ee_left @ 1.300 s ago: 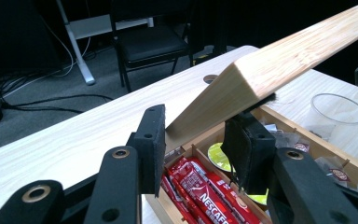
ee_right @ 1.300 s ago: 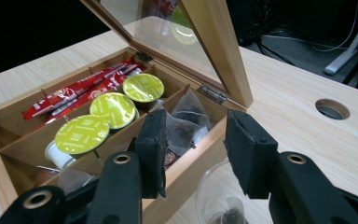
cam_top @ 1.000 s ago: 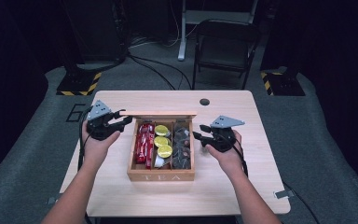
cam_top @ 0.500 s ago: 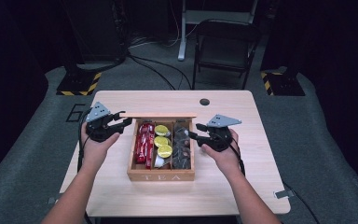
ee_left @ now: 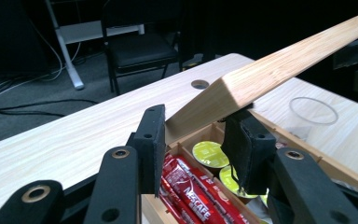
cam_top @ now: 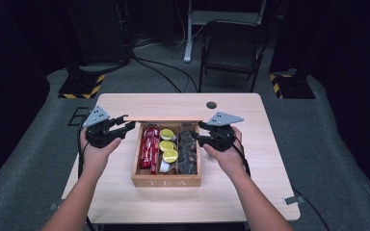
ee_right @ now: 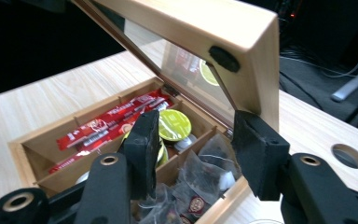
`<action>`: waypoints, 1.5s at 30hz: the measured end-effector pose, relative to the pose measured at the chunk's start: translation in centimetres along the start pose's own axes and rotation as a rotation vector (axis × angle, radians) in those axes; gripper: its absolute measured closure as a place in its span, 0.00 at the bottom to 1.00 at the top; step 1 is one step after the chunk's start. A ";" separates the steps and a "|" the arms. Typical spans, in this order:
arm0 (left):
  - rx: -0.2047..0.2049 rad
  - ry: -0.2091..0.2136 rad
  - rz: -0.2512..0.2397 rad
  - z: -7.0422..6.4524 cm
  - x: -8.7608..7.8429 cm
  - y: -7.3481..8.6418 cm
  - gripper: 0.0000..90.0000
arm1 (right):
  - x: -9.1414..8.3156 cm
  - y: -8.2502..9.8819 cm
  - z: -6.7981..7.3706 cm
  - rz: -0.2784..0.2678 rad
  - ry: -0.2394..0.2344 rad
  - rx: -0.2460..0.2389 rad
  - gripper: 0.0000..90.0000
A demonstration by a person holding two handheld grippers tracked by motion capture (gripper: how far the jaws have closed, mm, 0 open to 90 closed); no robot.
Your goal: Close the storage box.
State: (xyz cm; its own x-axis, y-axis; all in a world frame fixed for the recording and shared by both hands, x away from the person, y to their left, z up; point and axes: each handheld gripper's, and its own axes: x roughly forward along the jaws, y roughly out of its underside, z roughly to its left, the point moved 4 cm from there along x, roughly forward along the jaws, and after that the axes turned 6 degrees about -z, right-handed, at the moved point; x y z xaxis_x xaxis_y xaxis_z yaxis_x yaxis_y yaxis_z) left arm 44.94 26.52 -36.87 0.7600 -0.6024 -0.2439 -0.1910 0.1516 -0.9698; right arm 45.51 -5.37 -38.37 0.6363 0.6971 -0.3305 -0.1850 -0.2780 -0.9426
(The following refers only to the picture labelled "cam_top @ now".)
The person's left hand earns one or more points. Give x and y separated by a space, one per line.
96 157

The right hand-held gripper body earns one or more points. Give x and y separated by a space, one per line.
221 138

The hazard-striped stand base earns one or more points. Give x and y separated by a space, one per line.
80 88
294 88

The pile of dark packets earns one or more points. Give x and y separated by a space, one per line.
187 154

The wooden box lid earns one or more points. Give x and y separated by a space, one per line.
163 119

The white desk frame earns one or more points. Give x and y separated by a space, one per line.
189 32

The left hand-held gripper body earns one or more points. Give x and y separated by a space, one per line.
98 130

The black folding chair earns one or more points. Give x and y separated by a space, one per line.
232 48

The red stick packet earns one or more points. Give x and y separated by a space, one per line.
145 149
155 150

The person's right hand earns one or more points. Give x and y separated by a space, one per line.
229 160

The yellow-lidded capsule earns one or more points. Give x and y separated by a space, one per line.
170 156
166 146
167 134

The grey table edge bracket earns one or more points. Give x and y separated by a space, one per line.
53 207
294 200

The black equipment stand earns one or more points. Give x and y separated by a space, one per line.
99 35

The wooden compartment box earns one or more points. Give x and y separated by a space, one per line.
167 180

